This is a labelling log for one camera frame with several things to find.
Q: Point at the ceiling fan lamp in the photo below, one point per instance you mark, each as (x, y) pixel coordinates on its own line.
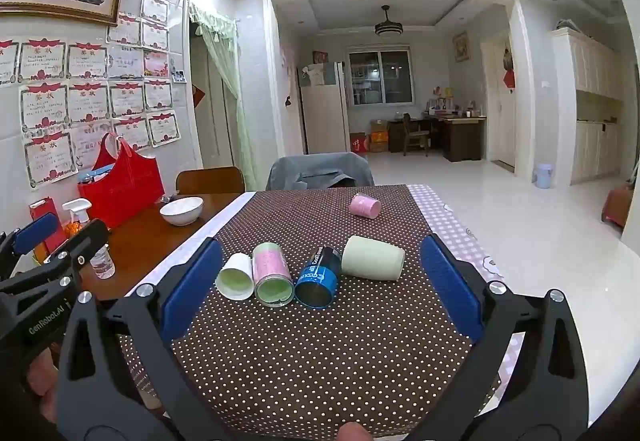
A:
(389, 27)

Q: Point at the red bag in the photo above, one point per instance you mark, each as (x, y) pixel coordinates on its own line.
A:
(125, 191)

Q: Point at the white door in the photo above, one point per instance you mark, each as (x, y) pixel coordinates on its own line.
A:
(500, 121)

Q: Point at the framed wall picture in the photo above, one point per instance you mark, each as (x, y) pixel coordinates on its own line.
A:
(461, 47)

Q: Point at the white spray bottle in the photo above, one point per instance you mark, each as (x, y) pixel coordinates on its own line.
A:
(80, 213)

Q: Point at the white bowl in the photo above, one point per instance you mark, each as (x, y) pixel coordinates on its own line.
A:
(181, 211)

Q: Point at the wall of certificates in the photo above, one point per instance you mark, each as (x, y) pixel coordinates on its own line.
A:
(85, 101)

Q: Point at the blue cup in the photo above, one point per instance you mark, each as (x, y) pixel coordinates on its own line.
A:
(320, 273)

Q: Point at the grey jacket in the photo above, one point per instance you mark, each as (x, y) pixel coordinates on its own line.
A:
(315, 171)

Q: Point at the person's left hand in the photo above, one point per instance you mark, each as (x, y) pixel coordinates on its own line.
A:
(42, 378)

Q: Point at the cream refrigerator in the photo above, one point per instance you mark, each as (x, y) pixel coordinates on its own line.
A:
(325, 121)

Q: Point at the dark wooden desk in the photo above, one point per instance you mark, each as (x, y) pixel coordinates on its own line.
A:
(462, 141)

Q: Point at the cream wall cabinet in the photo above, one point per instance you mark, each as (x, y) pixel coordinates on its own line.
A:
(595, 121)

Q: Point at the pale green cup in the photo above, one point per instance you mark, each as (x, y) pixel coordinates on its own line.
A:
(372, 258)

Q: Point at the brown cardboard box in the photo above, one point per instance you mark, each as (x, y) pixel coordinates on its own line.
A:
(379, 137)

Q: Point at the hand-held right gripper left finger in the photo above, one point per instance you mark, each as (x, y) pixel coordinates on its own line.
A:
(192, 288)

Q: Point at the window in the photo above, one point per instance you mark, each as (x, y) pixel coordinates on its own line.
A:
(382, 76)

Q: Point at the wooden door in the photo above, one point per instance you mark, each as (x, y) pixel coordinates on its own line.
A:
(212, 131)

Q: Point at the red cardboard box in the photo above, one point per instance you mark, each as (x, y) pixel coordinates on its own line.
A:
(358, 142)

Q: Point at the pink striped cup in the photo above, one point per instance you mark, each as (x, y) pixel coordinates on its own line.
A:
(365, 206)

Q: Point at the clear plastic bottle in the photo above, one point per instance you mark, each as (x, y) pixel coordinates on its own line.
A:
(103, 263)

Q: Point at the pink wall decoration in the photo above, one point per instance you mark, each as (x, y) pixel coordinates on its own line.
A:
(288, 71)

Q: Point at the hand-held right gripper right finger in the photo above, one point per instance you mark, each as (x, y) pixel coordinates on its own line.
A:
(452, 288)

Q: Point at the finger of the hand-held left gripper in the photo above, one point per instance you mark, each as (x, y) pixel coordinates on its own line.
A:
(82, 241)
(35, 232)

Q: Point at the dark wooden chair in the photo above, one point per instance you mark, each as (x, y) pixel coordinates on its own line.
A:
(415, 133)

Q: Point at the blue bin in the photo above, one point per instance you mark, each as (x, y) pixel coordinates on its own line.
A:
(543, 176)

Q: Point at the person's right hand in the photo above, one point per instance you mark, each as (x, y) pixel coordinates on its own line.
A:
(353, 433)

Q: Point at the pink floral cup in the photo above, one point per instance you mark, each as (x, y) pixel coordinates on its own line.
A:
(270, 266)

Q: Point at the white cup green inside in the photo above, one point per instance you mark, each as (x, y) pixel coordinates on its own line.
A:
(235, 278)

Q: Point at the brown dotted tablecloth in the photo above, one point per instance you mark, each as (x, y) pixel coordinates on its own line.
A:
(325, 361)

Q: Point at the red door decoration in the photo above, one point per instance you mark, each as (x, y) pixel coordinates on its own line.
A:
(508, 80)

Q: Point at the green sheer curtain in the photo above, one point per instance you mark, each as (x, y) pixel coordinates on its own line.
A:
(220, 51)

